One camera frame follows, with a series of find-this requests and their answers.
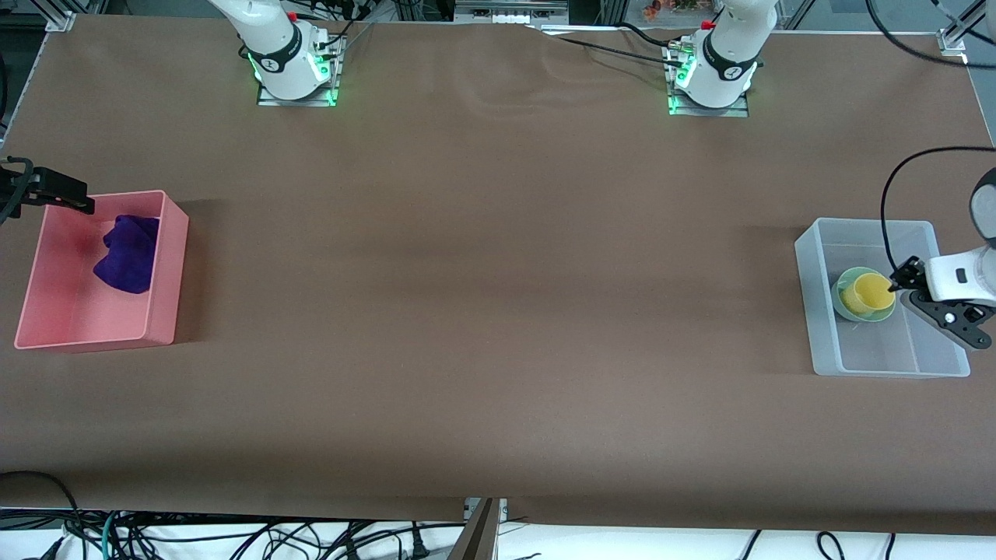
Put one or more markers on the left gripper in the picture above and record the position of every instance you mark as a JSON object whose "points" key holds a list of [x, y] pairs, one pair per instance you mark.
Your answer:
{"points": [[907, 275]]}

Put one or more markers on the yellow plastic cup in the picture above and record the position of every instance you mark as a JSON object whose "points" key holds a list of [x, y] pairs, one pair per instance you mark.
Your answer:
{"points": [[870, 294]]}

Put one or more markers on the purple microfibre cloth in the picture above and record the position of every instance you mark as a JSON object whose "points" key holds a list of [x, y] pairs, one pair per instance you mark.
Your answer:
{"points": [[128, 260]]}

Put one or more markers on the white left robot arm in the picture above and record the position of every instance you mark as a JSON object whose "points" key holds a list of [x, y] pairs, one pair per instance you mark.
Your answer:
{"points": [[720, 74]]}

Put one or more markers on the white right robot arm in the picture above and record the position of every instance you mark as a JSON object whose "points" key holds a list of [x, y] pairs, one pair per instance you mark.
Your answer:
{"points": [[280, 54]]}

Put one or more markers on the clear plastic bin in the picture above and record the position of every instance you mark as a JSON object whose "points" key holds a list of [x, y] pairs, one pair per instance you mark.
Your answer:
{"points": [[871, 350]]}

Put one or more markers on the pink plastic bin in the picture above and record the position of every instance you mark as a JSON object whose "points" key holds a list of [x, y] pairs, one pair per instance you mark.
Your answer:
{"points": [[159, 303]]}

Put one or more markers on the grey power strip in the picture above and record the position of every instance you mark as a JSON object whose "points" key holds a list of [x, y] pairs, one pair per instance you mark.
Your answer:
{"points": [[510, 11]]}

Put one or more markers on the black floor power plug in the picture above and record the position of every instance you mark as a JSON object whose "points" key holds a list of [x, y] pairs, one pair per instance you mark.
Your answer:
{"points": [[419, 544]]}

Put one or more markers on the aluminium frame bracket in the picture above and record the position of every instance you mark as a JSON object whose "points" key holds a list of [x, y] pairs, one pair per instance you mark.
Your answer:
{"points": [[953, 40], [61, 22]]}

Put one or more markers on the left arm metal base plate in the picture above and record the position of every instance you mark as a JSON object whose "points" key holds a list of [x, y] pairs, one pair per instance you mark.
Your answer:
{"points": [[735, 111]]}

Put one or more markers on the wooden table post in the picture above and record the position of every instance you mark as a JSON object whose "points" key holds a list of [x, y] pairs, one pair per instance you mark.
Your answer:
{"points": [[476, 533]]}

